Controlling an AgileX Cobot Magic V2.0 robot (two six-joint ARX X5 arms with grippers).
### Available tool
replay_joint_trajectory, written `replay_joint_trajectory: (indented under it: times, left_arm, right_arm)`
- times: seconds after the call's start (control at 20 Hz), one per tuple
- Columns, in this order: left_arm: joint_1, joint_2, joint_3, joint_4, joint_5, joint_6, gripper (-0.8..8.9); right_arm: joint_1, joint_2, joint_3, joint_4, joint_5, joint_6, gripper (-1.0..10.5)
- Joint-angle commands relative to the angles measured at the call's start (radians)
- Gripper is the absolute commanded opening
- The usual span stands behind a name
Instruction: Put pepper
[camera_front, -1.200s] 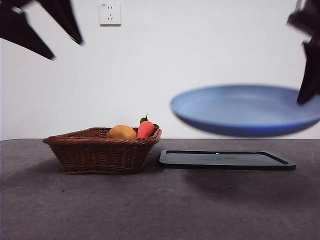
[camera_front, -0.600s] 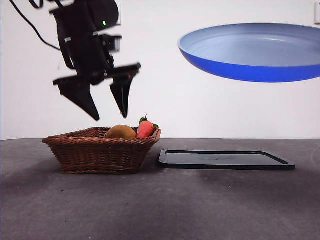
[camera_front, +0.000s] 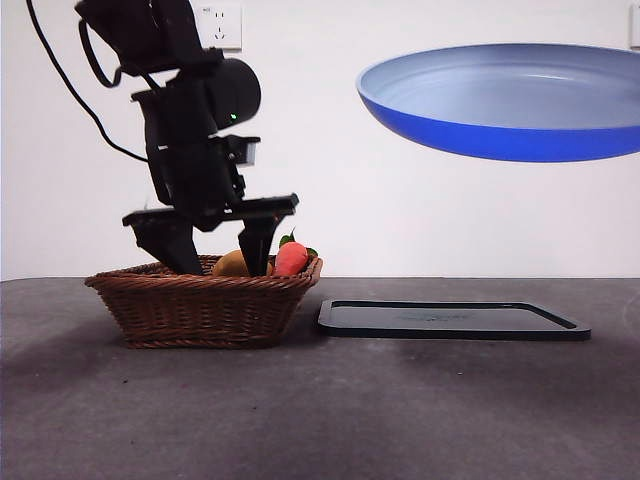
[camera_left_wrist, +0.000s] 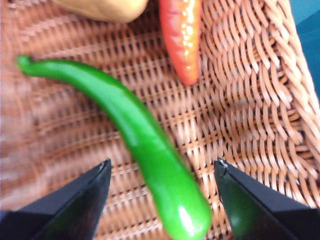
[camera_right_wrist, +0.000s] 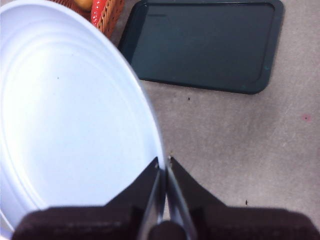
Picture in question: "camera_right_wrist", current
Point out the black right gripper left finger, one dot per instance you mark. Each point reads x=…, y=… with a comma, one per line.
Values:
x=100, y=222

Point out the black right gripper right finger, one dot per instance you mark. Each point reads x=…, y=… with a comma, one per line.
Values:
x=250, y=225

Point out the pale blue round plate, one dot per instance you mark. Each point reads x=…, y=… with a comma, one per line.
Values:
x=75, y=112

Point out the dark green rectangular tray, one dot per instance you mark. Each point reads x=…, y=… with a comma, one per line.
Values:
x=200, y=45

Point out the brown woven wicker basket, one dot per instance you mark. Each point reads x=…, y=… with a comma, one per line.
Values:
x=113, y=17

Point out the orange carrot with green leaves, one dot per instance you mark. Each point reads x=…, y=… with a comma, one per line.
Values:
x=98, y=11

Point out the yellow-brown potato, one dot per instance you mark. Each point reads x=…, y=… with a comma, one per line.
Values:
x=83, y=3

